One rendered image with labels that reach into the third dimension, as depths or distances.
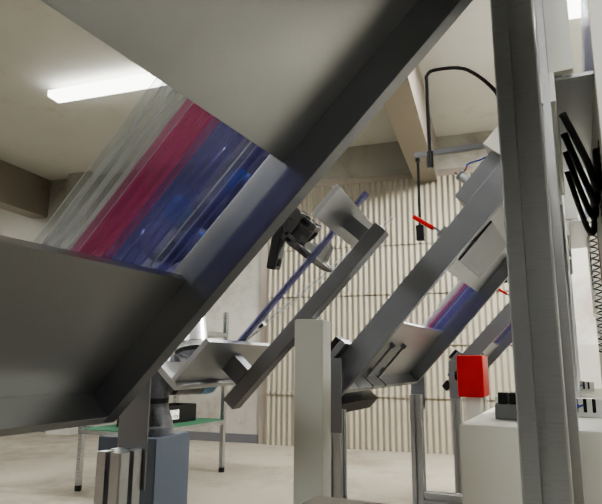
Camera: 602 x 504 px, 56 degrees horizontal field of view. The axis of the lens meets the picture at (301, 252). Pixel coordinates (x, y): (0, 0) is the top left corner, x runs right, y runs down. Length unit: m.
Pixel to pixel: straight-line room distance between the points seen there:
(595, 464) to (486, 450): 0.21
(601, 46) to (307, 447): 1.06
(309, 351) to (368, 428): 4.07
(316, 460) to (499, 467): 0.41
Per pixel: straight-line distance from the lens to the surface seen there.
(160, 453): 1.62
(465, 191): 1.42
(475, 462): 1.34
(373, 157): 5.54
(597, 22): 1.50
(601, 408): 1.62
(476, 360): 2.33
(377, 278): 5.19
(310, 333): 1.13
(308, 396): 1.14
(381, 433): 5.17
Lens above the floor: 0.75
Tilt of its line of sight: 11 degrees up
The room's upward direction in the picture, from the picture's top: straight up
